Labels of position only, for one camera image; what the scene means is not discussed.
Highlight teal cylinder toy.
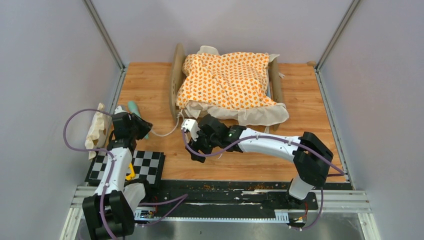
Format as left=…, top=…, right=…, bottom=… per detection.
left=127, top=101, right=141, bottom=117

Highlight yellow plastic block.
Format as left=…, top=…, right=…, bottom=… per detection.
left=125, top=163, right=136, bottom=181

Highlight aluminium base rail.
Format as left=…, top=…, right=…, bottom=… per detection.
left=63, top=178, right=382, bottom=224

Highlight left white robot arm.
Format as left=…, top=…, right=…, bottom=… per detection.
left=82, top=106, right=153, bottom=240

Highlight yellow duck print blanket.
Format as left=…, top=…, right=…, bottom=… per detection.
left=175, top=46, right=291, bottom=130

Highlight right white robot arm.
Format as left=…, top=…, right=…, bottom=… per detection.
left=181, top=114, right=334, bottom=209

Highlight white duck pillow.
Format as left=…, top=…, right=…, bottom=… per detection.
left=84, top=111, right=112, bottom=149

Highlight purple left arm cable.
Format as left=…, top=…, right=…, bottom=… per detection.
left=62, top=108, right=134, bottom=240

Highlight black white checkerboard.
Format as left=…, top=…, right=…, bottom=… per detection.
left=86, top=148, right=167, bottom=187

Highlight wooden pet bed frame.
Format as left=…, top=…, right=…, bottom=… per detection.
left=167, top=43, right=286, bottom=128

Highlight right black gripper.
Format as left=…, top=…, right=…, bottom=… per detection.
left=186, top=126, right=220, bottom=162

